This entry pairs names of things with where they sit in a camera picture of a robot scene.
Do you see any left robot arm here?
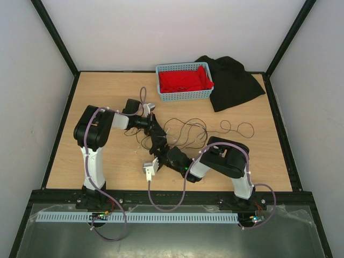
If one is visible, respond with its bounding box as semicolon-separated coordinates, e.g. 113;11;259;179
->
73;99;168;208

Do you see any white thin wire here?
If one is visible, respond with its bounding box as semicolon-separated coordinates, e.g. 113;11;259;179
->
134;122;205;154

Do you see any black wire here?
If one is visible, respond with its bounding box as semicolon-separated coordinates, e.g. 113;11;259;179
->
137;117;209;150

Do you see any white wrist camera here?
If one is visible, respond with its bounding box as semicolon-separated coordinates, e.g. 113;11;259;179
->
143;103;155;117
142;157;159;182

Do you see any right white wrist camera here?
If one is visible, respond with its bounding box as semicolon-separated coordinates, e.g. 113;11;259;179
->
142;157;159;182

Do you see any grey slotted cable duct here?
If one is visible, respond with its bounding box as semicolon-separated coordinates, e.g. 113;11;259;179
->
35;212;238;224

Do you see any black cloth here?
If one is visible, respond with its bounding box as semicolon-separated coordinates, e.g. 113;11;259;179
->
196;55;266;112

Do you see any red cloth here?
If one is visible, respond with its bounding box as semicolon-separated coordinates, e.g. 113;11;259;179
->
158;66;214;93

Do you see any blue perforated plastic basket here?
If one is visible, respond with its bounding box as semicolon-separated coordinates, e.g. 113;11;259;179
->
156;62;214;102

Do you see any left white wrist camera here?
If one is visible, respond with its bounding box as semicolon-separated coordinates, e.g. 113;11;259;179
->
143;103;155;117

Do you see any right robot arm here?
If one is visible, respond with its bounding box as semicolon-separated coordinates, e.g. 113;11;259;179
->
143;137;254;209

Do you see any black metal frame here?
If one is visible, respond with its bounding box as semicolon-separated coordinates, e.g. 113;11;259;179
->
9;0;332;257

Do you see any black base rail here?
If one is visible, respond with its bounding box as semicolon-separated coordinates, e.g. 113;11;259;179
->
29;189;316;212

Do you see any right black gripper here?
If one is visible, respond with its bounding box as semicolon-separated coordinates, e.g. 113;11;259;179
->
149;135;184;174

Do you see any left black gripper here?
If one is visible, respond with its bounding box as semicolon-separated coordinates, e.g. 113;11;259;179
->
134;112;167;137

